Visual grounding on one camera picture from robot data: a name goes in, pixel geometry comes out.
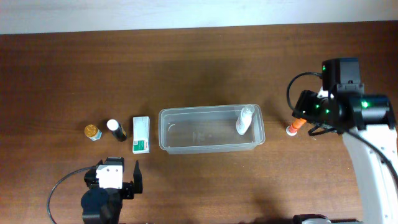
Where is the orange tube white cap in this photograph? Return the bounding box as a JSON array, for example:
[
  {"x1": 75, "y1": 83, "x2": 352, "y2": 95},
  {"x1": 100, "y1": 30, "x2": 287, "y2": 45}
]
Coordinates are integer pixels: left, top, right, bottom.
[{"x1": 286, "y1": 118, "x2": 307, "y2": 136}]

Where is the small jar gold lid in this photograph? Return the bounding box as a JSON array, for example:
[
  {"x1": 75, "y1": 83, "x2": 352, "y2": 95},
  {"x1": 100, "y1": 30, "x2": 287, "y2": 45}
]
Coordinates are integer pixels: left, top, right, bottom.
[{"x1": 84, "y1": 124, "x2": 102, "y2": 141}]

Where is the black bottle white cap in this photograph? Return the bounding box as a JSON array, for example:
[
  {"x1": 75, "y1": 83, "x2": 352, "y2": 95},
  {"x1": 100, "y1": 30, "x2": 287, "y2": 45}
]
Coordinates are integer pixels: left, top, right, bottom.
[{"x1": 106, "y1": 119, "x2": 127, "y2": 142}]

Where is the white squeeze bottle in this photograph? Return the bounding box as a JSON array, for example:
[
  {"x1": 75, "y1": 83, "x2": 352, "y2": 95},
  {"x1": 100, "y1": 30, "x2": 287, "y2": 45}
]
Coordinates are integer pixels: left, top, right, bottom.
[{"x1": 236, "y1": 105, "x2": 255, "y2": 135}]

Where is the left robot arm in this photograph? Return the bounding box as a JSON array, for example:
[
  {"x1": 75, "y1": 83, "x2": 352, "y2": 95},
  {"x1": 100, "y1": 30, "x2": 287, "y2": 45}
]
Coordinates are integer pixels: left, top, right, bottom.
[{"x1": 81, "y1": 157, "x2": 143, "y2": 224}]

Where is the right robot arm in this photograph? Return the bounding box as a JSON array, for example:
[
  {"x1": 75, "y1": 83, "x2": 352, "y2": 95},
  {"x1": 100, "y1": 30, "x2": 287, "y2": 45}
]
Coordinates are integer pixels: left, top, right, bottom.
[{"x1": 290, "y1": 58, "x2": 397, "y2": 223}]

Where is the clear plastic container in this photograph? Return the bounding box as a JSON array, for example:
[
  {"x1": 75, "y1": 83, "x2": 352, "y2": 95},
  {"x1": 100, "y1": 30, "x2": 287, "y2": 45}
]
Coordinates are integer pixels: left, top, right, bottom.
[{"x1": 159, "y1": 104, "x2": 266, "y2": 154}]

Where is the white green medicine box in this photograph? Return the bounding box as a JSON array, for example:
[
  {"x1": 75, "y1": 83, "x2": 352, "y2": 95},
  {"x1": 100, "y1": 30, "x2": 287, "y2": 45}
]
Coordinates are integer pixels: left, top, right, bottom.
[{"x1": 132, "y1": 116, "x2": 150, "y2": 154}]

